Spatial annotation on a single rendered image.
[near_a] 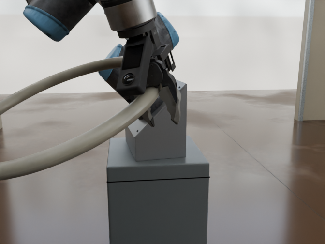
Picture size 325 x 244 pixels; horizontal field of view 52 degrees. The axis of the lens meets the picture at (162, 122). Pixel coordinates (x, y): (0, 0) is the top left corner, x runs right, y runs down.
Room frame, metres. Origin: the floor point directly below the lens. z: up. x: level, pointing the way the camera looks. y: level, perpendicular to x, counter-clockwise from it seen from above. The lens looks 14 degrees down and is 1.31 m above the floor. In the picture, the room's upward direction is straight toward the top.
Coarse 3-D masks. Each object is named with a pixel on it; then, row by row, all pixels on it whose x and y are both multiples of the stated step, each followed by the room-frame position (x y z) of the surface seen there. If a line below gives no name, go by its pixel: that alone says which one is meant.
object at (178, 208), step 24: (120, 144) 1.46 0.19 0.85; (192, 144) 1.46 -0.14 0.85; (120, 168) 1.19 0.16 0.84; (144, 168) 1.20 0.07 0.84; (168, 168) 1.21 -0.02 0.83; (192, 168) 1.22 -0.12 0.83; (120, 192) 1.19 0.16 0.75; (144, 192) 1.20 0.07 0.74; (168, 192) 1.21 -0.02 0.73; (192, 192) 1.22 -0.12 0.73; (120, 216) 1.18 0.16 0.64; (144, 216) 1.20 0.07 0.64; (168, 216) 1.21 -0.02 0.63; (192, 216) 1.22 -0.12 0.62; (120, 240) 1.18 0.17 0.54; (144, 240) 1.20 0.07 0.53; (168, 240) 1.21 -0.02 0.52; (192, 240) 1.22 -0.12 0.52
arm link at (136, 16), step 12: (132, 0) 0.59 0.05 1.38; (144, 0) 0.60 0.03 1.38; (108, 12) 0.60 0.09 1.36; (120, 12) 0.59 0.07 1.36; (132, 12) 0.59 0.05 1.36; (144, 12) 0.60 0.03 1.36; (156, 12) 0.63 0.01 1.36; (120, 24) 0.60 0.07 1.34; (132, 24) 0.60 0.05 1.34; (144, 24) 0.62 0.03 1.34
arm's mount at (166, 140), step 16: (176, 80) 1.41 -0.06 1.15; (160, 112) 1.27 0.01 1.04; (128, 128) 1.42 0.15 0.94; (144, 128) 1.25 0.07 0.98; (160, 128) 1.27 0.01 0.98; (176, 128) 1.28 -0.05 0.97; (128, 144) 1.43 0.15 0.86; (144, 144) 1.25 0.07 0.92; (160, 144) 1.27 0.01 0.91; (176, 144) 1.28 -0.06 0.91; (144, 160) 1.25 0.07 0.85
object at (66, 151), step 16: (96, 64) 0.94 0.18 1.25; (112, 64) 0.92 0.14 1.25; (48, 80) 0.94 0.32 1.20; (64, 80) 0.95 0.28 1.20; (16, 96) 0.89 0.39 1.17; (144, 96) 0.61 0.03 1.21; (0, 112) 0.84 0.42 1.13; (128, 112) 0.57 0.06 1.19; (144, 112) 0.60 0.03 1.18; (96, 128) 0.54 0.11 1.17; (112, 128) 0.54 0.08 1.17; (64, 144) 0.52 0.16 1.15; (80, 144) 0.52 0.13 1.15; (96, 144) 0.53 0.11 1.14; (16, 160) 0.51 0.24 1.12; (32, 160) 0.51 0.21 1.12; (48, 160) 0.50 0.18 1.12; (64, 160) 0.51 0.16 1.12; (0, 176) 0.51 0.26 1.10; (16, 176) 0.51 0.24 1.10
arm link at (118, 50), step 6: (114, 48) 1.36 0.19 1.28; (120, 48) 1.32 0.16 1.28; (108, 54) 1.40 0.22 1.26; (114, 54) 1.29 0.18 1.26; (120, 54) 1.31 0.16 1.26; (102, 72) 1.31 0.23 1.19; (108, 72) 1.29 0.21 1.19; (114, 72) 1.29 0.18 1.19; (108, 78) 1.31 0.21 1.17; (114, 78) 1.30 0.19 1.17; (114, 84) 1.32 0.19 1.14
